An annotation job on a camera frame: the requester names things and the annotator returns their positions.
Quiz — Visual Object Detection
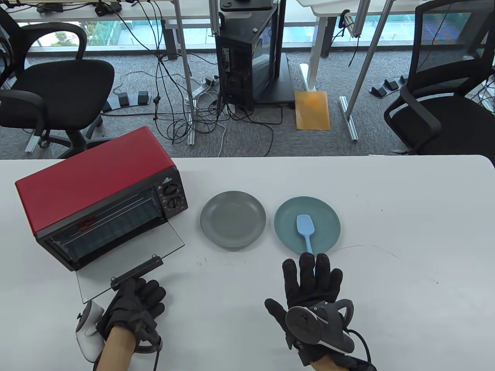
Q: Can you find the person's left hand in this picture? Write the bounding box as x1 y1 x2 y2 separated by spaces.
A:
96 276 167 343

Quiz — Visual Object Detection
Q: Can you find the person's right hand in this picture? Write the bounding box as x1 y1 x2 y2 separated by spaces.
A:
265 252 344 366

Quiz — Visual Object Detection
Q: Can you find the blue dessert spatula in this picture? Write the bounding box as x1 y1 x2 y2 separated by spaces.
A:
296 214 319 277

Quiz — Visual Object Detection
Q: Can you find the red toaster oven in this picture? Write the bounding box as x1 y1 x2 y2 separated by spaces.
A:
15 126 189 304

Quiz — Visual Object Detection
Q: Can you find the person's left forearm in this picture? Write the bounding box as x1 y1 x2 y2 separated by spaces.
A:
93 326 137 371

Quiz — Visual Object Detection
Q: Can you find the person's right forearm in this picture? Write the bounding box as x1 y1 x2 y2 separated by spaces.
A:
309 356 345 371

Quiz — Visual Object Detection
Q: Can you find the black wrist band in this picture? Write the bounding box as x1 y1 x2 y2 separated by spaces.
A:
135 334 164 353
340 356 378 371

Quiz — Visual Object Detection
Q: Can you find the white and grey controller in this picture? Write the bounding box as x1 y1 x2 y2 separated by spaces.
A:
285 300 355 354
75 301 106 363

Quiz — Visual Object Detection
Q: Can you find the teal plate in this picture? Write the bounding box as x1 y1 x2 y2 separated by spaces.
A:
274 196 341 255

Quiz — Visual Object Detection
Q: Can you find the grey plate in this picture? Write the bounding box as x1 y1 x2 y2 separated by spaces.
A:
200 191 267 248

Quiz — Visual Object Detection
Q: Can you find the yellow envelope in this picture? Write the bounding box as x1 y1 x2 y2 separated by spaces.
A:
294 91 331 132

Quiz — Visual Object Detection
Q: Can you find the grey double foot pedal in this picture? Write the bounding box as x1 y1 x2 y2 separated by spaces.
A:
101 90 154 114
369 75 409 99

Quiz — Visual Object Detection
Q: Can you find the black mesh office chair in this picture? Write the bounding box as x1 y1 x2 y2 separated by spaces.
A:
384 0 495 156

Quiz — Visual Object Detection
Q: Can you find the white power strip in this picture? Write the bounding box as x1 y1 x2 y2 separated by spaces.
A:
185 75 221 105

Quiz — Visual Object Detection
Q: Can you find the black computer case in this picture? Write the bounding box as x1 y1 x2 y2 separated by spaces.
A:
215 10 280 109

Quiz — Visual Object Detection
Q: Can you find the white desk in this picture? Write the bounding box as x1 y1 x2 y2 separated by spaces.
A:
0 0 218 62
296 0 426 95

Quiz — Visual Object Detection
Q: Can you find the black power adapter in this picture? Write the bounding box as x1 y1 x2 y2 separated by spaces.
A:
95 2 123 17

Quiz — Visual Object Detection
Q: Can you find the thin black wire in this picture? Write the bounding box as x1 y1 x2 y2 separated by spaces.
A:
335 244 401 260

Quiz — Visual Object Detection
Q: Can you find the white cable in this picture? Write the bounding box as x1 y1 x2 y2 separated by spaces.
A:
217 123 228 157

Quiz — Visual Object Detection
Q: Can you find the black cable tangle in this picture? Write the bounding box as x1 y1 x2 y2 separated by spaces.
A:
115 0 285 146

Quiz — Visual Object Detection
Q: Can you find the aluminium frame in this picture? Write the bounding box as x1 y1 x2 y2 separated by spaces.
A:
339 0 389 143
173 0 222 146

